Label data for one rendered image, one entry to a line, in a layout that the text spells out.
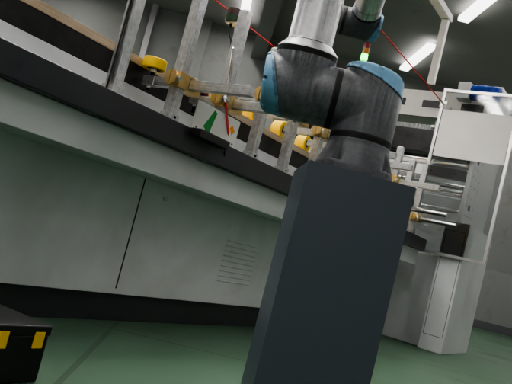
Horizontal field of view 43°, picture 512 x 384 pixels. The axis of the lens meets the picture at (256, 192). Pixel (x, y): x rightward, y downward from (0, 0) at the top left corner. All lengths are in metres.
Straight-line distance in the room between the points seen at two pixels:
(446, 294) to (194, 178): 2.60
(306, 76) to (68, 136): 0.66
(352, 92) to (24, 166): 0.97
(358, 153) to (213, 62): 8.55
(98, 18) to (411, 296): 7.04
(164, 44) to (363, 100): 8.63
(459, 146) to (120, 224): 2.84
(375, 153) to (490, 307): 9.18
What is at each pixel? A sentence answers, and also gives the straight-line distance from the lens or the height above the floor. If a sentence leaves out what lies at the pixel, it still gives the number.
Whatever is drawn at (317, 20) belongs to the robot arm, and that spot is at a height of 0.93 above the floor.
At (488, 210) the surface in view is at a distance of 4.47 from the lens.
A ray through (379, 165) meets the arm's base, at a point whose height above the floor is 0.63.
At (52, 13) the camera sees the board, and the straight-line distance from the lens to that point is 2.03.
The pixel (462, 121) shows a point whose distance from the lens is 4.65.
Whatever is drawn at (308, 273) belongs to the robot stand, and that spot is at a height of 0.36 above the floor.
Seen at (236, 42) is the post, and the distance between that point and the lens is 2.34.
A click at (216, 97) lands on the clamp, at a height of 0.84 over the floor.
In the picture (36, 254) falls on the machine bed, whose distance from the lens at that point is 2.09.
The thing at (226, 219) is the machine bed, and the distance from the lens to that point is 2.79.
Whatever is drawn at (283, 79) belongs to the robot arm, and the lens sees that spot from 1.56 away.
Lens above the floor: 0.39
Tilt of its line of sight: 4 degrees up
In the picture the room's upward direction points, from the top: 14 degrees clockwise
